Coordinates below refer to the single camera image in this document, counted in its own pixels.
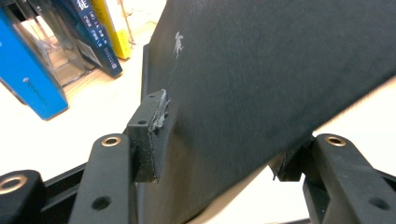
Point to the clear acrylic book rack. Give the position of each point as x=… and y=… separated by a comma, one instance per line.
x=62, y=62

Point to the black book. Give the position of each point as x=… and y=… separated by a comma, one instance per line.
x=249, y=77

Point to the red illustrated book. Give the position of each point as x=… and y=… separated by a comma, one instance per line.
x=93, y=40

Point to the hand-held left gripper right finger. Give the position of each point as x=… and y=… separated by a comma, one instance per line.
x=291, y=168

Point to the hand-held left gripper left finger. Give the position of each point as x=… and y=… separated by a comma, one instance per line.
x=146, y=140

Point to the blue book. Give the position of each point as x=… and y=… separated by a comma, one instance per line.
x=25, y=71

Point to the yellow book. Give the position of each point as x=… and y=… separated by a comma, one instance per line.
x=120, y=34

